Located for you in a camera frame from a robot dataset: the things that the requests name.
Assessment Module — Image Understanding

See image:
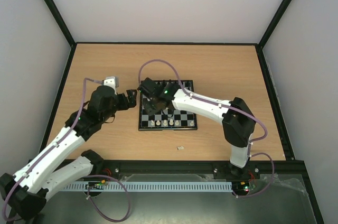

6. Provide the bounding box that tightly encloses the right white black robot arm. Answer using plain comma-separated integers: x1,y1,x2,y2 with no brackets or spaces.
138,78,256,178

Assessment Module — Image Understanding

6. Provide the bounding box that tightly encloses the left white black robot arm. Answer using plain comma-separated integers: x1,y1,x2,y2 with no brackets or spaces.
1,85,137,221

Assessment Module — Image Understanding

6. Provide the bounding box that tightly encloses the folding black white chessboard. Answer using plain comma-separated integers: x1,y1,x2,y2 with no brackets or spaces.
138,78,198,131

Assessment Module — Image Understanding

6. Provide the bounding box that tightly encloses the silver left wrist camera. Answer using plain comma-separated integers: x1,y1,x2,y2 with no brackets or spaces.
103,76,119,88

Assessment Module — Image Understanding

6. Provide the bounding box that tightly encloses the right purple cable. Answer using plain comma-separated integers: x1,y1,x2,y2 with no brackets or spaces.
138,59,275,199

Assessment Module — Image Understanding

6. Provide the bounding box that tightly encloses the black aluminium mounting rail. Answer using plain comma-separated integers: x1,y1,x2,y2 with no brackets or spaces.
71,160,307,180

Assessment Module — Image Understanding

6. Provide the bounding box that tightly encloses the light blue slotted cable duct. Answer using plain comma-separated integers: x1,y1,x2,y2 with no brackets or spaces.
62,181,232,192

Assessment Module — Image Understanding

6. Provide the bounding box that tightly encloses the black enclosure frame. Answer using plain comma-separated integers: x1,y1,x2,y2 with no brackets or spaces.
40,0,324,223

